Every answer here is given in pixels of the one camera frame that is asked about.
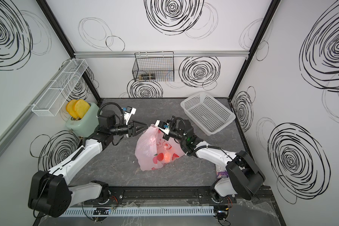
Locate purple snack packet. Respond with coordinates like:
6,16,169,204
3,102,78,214
216,165,229,179

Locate pink printed plastic bag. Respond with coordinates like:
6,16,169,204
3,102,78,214
135,124,185,171

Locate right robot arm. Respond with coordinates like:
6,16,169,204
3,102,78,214
156,117,266,201

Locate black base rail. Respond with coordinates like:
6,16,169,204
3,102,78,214
101,186,273,205

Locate aluminium wall rail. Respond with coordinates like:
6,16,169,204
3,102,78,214
74,50,249,58

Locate white slotted cable duct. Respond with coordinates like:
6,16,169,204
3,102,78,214
61,206,215,218

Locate yellow toast slice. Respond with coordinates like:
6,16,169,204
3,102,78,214
73,99,90,119
66,100,79,119

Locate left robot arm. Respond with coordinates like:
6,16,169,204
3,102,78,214
28,106,147,218

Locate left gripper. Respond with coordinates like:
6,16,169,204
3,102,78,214
111,121,148,138

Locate dark bottle in basket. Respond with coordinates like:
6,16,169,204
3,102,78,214
138,73,156,80

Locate yellow toast slice right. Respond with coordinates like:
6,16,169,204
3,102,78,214
73,99,90,119

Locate orange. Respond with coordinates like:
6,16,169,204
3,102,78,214
162,153,173,163

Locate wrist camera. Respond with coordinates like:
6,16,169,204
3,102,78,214
122,106,137,125
155,120,170,135

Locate black wire wall basket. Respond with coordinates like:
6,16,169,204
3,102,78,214
132,56,175,82

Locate white perforated plastic basket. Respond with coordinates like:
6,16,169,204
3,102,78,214
180,91,236,136

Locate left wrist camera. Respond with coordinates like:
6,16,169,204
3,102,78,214
122,106,137,125

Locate white wire wall shelf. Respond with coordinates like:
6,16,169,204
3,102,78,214
32,58,88,117

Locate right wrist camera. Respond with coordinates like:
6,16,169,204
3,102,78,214
155,120,170,135

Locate mint green toaster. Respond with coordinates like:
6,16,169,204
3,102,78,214
66,102,99,137

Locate yellow toast slice left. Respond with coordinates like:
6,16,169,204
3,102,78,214
66,100,79,119

